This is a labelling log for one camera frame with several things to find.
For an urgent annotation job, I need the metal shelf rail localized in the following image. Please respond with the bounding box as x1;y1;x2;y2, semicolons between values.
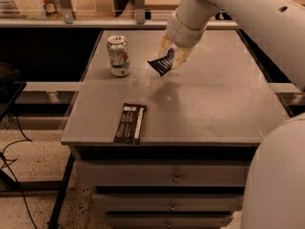
0;0;239;30

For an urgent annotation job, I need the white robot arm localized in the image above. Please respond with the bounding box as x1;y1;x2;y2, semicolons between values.
159;0;305;229

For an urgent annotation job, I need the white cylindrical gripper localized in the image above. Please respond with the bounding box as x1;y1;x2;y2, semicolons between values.
158;10;206;70

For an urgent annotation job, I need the black snack bar wrapper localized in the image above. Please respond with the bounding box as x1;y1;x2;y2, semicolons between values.
113;103;147;145

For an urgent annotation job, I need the dark blue rxbar wrapper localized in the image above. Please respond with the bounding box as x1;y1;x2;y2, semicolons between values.
149;48;174;76

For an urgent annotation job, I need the black side table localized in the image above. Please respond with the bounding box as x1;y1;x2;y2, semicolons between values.
0;62;28;123

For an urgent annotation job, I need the bottom drawer with knob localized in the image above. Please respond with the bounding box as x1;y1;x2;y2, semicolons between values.
106;213;233;229

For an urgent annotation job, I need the middle drawer with knob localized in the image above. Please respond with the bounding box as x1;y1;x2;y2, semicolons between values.
92;194;243;213

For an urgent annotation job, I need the black floor cable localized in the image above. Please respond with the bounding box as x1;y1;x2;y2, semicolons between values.
0;113;39;229

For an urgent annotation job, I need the drawer with knob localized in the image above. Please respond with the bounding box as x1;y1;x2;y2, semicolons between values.
106;213;233;229
76;160;247;187
92;194;243;213

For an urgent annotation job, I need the green white 7up can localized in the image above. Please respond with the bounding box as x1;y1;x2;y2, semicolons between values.
107;35;130;77

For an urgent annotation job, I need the grey drawer cabinet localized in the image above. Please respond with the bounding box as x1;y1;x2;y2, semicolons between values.
62;30;288;219

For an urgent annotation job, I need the top drawer with knob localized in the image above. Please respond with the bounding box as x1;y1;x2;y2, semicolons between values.
76;160;247;187

